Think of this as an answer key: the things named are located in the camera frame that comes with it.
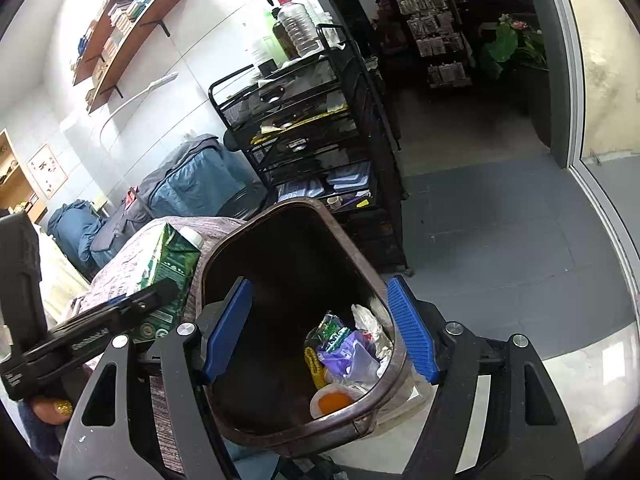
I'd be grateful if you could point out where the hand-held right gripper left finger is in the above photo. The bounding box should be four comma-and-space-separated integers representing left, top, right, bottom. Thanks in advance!
56, 277, 253, 480

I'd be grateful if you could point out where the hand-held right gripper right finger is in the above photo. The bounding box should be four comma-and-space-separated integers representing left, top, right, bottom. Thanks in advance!
387, 275, 586, 480

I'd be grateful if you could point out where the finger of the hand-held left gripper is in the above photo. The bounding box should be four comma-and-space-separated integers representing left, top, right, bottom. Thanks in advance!
107, 280, 178, 336

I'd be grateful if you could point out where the green drink carton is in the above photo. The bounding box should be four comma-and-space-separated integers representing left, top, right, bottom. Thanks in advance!
127, 222, 204, 343

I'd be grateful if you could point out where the brown plastic bin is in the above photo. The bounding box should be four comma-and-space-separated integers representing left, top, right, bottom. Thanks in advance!
192, 197, 411, 458

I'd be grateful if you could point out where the purple plastic packet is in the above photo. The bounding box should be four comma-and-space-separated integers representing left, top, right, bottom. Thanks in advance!
317, 330, 381, 386

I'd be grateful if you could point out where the green black snack packet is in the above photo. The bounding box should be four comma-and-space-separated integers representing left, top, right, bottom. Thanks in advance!
305, 310, 353, 356

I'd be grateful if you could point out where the yellow snack wrapper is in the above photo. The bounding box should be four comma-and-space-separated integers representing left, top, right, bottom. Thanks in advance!
304, 347, 326, 389

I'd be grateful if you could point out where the orange plastic cup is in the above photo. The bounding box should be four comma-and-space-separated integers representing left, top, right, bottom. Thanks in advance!
310, 382, 358, 420

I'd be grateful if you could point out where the person's left hand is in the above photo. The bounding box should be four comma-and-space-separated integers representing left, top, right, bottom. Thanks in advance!
32, 397, 73, 426

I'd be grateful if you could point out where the blue bedding pile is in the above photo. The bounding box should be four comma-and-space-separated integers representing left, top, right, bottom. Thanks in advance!
47, 200, 108, 276

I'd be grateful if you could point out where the grey blanket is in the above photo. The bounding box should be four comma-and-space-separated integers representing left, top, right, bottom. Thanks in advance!
90, 200, 151, 266

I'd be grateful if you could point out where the wooden cubby shelf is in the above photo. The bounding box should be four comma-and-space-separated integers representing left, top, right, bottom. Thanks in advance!
0, 130, 48, 222

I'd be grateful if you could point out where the blue skirted massage bed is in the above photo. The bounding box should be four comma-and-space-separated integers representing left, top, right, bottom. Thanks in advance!
90, 135, 261, 268

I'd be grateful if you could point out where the black mesh cart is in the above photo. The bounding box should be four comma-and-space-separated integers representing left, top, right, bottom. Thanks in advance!
209, 25, 408, 273

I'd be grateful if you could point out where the blue white box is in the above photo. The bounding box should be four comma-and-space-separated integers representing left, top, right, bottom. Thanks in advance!
277, 177, 326, 202
327, 162, 373, 192

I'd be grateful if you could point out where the blue denim clothing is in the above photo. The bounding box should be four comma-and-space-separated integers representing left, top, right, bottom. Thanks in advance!
17, 410, 66, 466

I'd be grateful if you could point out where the white floor lamp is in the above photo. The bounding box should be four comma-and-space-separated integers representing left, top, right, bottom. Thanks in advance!
100, 72, 179, 146

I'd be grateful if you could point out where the rack of hanging packets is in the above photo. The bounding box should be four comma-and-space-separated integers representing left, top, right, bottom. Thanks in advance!
395, 0, 473, 88

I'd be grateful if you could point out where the green potted plant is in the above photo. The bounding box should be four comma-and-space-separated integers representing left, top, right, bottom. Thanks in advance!
480, 15, 548, 78

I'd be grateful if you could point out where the clear bottle with red cap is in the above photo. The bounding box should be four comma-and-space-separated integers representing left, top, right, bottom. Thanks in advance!
277, 0, 323, 58

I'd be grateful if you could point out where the wall poster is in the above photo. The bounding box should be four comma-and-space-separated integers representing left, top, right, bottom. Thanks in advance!
26, 144, 68, 200

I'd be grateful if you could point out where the wooden wall shelf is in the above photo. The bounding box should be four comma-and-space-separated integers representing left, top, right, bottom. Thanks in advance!
72, 0, 167, 86
86, 0, 191, 113

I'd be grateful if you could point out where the grey door frame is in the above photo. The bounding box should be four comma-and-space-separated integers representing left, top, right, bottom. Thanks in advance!
517, 0, 586, 168

